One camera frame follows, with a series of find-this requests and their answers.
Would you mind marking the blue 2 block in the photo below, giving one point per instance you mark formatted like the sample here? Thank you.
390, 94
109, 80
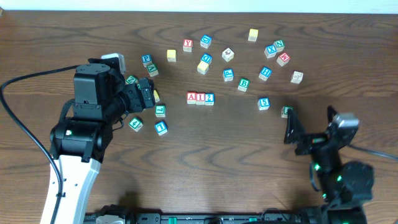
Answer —
209, 99

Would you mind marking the red I block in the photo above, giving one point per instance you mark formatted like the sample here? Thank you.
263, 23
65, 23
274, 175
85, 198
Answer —
200, 98

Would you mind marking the yellow block centre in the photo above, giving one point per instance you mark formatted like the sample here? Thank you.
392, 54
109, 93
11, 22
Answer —
203, 67

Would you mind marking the blue P block centre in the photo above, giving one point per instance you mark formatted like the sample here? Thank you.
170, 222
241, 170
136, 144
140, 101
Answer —
228, 75

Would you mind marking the blue X block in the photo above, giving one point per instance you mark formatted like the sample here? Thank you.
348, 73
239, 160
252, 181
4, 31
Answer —
270, 51

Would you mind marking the blue D block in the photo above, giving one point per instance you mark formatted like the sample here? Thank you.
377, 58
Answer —
207, 58

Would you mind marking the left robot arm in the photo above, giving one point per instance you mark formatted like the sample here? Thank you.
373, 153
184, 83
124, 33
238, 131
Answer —
84, 131

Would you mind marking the red M block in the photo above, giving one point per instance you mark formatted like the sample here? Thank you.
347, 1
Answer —
283, 59

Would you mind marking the yellow block upper left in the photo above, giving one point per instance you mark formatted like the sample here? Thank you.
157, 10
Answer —
171, 55

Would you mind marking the red A block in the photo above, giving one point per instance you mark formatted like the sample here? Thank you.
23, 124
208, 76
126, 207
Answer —
191, 98

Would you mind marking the green 4 block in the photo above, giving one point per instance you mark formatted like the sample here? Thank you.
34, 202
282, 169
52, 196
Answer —
136, 124

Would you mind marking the plain picture block right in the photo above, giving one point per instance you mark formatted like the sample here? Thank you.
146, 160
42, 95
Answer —
297, 77

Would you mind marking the blue C block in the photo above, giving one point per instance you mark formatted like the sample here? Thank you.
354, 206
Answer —
205, 41

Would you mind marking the blue p block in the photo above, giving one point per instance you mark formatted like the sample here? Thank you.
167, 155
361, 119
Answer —
146, 60
228, 75

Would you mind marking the green B block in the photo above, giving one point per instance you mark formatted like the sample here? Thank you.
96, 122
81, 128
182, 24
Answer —
243, 84

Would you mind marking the yellow block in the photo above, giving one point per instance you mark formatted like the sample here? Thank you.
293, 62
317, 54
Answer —
203, 67
171, 55
156, 96
253, 35

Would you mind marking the green J block right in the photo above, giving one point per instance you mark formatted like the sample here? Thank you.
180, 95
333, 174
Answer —
285, 111

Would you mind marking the green Z block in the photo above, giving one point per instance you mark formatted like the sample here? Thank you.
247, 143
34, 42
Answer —
132, 79

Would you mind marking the plain picture block centre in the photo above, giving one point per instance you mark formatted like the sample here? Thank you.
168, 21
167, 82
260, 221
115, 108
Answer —
227, 54

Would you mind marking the yellow block top right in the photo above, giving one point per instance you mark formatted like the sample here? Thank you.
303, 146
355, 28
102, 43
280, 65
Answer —
253, 35

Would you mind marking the yellow block middle left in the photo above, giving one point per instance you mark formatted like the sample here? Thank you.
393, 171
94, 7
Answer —
156, 96

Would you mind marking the blue H block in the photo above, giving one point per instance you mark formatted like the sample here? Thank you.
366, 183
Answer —
265, 73

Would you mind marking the green L block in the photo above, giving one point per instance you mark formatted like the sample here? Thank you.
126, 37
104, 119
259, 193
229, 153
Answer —
160, 111

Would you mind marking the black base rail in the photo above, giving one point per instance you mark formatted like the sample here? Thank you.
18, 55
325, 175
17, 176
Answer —
199, 218

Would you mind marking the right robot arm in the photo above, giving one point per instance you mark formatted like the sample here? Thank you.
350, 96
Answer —
344, 187

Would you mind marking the blue L block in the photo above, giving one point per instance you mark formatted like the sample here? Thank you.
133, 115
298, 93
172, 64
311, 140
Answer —
161, 128

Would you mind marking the blue 5 block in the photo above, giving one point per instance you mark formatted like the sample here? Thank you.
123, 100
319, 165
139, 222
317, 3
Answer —
263, 104

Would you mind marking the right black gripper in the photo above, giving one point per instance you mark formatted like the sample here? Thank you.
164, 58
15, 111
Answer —
300, 132

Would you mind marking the green N block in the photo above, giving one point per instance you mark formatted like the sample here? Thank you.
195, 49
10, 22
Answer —
279, 45

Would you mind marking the plain picture block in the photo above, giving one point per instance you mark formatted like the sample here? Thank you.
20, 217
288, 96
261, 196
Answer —
297, 77
227, 54

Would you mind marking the blue P block left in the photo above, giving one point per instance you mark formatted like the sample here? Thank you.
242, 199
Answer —
146, 60

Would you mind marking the green V block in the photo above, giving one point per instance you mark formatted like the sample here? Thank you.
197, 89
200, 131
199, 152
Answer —
152, 70

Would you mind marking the red Y block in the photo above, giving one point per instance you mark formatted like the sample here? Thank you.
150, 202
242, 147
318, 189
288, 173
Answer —
187, 45

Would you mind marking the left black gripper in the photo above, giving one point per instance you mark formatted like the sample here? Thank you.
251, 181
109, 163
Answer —
134, 104

